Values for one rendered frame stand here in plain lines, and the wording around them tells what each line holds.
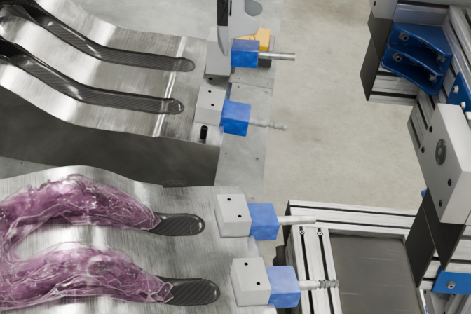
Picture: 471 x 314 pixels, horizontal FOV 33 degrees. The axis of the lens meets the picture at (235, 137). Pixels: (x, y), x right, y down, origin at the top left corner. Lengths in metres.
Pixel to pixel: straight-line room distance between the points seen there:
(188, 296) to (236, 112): 0.30
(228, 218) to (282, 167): 1.46
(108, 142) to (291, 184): 1.34
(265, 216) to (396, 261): 0.98
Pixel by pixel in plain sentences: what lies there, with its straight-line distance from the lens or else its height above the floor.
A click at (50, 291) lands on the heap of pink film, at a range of 0.88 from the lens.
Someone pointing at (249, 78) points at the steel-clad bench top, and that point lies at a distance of 1.39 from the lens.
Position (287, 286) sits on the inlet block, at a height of 0.87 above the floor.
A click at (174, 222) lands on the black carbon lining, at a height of 0.85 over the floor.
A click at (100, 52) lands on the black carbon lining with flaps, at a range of 1.26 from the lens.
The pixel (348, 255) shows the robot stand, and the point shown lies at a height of 0.21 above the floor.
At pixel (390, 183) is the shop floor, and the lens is 2.52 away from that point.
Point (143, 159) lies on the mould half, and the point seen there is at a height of 0.84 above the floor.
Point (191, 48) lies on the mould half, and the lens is 1.28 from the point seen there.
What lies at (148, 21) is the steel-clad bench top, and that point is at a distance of 1.50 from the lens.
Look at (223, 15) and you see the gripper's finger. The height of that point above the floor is 1.01.
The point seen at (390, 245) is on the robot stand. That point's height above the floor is 0.21.
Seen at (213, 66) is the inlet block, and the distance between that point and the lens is 1.20.
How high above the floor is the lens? 1.59
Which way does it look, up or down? 39 degrees down
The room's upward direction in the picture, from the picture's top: 11 degrees clockwise
